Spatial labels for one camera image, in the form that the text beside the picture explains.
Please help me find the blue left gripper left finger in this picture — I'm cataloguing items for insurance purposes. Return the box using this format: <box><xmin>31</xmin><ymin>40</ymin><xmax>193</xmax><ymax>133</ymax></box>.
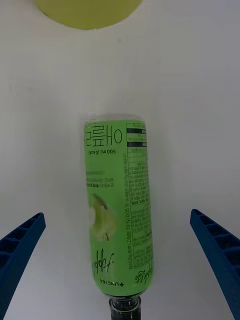
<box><xmin>0</xmin><ymin>212</ymin><xmax>47</xmax><ymax>320</ymax></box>

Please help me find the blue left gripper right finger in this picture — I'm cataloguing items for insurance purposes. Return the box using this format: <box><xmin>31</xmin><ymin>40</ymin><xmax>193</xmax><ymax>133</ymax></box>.
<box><xmin>189</xmin><ymin>208</ymin><xmax>240</xmax><ymax>320</ymax></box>

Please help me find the green label plastic bottle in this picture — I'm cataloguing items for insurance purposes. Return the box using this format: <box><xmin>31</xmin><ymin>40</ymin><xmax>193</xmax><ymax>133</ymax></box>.
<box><xmin>82</xmin><ymin>113</ymin><xmax>155</xmax><ymax>320</ymax></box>

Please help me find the yellow-green plastic bin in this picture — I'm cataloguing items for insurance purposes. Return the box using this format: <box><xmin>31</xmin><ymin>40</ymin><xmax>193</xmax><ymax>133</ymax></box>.
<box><xmin>32</xmin><ymin>0</ymin><xmax>143</xmax><ymax>31</ymax></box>

